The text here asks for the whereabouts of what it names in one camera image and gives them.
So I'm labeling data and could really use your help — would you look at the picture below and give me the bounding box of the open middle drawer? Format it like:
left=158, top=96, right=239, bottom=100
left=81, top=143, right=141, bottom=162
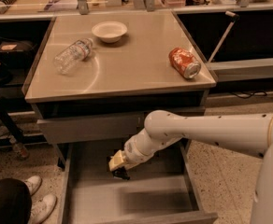
left=57, top=139, right=218, bottom=224

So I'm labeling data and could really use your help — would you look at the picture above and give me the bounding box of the black tripod leg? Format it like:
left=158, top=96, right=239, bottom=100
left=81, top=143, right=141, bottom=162
left=0, top=103, right=23, bottom=142

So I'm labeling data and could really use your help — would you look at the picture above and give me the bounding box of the white sneaker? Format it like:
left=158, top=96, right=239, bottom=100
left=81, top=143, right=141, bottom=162
left=24, top=175, right=42, bottom=196
left=28, top=194, right=57, bottom=224

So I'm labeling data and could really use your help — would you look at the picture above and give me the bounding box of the dark trouser leg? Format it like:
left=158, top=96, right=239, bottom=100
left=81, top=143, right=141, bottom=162
left=0, top=178, right=32, bottom=224

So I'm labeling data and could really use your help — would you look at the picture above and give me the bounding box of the black chocolate bar wrapper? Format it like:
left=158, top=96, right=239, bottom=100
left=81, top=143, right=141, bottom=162
left=112, top=168, right=130, bottom=180

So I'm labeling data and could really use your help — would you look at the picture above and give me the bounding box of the white sneaker upper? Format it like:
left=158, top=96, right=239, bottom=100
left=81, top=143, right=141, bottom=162
left=24, top=175, right=42, bottom=196

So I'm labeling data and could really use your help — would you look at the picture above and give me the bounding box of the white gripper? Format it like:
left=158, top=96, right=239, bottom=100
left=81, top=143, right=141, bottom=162
left=108, top=137, right=149, bottom=172

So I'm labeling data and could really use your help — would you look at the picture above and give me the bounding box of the black bag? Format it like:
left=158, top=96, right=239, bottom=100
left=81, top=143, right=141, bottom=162
left=0, top=38, right=37, bottom=69

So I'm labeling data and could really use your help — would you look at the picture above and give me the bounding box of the white sneaker lower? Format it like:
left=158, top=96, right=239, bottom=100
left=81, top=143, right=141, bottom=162
left=28, top=194, right=57, bottom=224

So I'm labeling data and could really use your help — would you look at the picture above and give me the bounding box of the grey drawer cabinet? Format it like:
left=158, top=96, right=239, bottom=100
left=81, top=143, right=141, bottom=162
left=22, top=10, right=219, bottom=224

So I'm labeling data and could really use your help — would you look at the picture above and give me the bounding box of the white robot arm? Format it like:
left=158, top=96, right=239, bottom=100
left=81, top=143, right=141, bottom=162
left=108, top=110, right=273, bottom=224

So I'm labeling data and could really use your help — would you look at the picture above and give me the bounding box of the orange soda can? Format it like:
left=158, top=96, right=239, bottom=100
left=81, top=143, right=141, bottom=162
left=168, top=48, right=201, bottom=79

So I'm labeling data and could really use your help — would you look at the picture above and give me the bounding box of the clear plastic water bottle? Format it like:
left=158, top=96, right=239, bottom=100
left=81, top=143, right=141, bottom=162
left=53, top=38, right=93, bottom=75

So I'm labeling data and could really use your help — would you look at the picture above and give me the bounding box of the white bowl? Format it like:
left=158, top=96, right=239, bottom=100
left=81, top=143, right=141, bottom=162
left=92, top=21, right=128, bottom=43

